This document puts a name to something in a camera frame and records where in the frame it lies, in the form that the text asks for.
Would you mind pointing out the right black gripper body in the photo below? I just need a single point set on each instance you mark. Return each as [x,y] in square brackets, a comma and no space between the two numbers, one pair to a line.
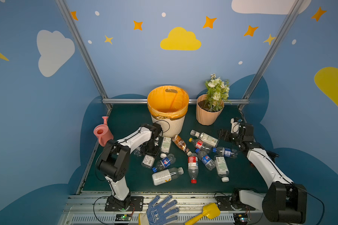
[226,135]

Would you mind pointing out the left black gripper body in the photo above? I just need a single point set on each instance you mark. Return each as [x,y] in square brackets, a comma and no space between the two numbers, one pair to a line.
[151,150]

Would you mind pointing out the white label bottle white cap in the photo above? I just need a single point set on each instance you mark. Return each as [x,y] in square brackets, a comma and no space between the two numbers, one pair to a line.
[148,161]

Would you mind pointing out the clear bottle white label top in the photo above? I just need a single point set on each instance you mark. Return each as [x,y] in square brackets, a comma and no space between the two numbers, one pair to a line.
[205,138]

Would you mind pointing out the green white label bottle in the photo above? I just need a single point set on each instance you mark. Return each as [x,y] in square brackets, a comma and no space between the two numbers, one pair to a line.
[165,145]

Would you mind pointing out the brown tea bottle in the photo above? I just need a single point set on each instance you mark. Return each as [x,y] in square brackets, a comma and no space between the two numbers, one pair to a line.
[179,142]

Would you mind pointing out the large white label bottle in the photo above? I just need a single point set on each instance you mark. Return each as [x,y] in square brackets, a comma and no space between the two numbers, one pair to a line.
[166,175]

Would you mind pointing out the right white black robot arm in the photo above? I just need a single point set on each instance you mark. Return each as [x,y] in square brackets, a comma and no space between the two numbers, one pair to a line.
[284,201]

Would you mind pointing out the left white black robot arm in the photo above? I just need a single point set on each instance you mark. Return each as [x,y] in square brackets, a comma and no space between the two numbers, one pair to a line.
[114,162]

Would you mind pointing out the white ribbed waste bin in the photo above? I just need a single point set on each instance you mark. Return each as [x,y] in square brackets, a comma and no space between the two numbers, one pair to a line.
[170,127]

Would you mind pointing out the orange bin liner bag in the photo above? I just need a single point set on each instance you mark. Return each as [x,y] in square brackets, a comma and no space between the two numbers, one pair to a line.
[168,102]

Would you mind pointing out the Pepsi bottle far left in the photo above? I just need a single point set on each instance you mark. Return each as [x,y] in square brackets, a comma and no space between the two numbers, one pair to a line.
[138,152]

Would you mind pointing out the Pepsi bottle right side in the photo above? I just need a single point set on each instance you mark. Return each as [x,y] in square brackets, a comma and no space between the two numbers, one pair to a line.
[225,152]

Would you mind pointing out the Pepsi bottle centre blue cap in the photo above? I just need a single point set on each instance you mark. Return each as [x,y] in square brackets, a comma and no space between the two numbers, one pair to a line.
[164,163]

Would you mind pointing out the peach ribbed flower pot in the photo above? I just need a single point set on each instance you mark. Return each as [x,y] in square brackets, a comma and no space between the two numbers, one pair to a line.
[204,117]

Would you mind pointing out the red label yellow cap bottle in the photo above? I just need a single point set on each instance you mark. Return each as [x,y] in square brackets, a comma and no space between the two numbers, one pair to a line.
[202,146]

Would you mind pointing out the Pepsi bottle centre right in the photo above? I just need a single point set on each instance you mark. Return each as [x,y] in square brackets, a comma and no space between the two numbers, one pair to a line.
[206,159]

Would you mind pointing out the red label cola bottle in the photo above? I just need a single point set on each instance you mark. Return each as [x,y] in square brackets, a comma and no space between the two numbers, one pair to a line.
[193,168]

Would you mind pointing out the artificial white flower plant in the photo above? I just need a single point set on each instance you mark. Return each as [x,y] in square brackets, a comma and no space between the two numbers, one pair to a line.
[217,93]

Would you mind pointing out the pink watering can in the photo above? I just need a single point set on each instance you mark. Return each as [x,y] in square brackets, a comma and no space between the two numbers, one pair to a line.
[103,133]

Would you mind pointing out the blue dotted work glove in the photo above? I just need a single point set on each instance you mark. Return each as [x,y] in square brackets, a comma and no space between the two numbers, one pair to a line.
[162,212]

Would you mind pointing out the left controller board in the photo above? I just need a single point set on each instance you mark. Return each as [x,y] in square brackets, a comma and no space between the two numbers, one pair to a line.
[123,218]

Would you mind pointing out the controller board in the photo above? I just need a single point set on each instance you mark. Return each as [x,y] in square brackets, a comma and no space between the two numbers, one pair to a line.
[241,219]
[123,218]

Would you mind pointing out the yellow toy shovel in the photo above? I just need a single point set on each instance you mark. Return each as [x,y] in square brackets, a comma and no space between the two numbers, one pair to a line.
[210,211]

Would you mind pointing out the right controller board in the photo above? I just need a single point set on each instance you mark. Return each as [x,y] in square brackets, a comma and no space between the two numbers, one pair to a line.
[241,219]

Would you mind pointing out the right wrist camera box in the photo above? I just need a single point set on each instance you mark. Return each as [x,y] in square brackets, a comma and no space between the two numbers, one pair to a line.
[235,122]

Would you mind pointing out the aluminium frame rear bar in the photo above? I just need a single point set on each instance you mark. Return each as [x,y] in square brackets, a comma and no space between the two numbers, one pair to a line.
[144,101]

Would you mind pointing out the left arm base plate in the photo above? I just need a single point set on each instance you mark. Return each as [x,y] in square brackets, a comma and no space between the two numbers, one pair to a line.
[128,204]

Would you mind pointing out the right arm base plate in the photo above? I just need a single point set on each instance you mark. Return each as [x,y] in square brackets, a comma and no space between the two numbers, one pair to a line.
[228,203]

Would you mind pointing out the aluminium frame right post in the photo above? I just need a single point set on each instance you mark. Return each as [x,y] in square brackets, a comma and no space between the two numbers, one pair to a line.
[284,29]

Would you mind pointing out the aluminium frame post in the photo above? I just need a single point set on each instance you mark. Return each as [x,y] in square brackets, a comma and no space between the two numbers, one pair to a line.
[284,29]
[64,9]

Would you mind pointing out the aluminium frame left post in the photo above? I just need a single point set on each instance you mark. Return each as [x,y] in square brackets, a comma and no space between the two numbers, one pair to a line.
[64,9]

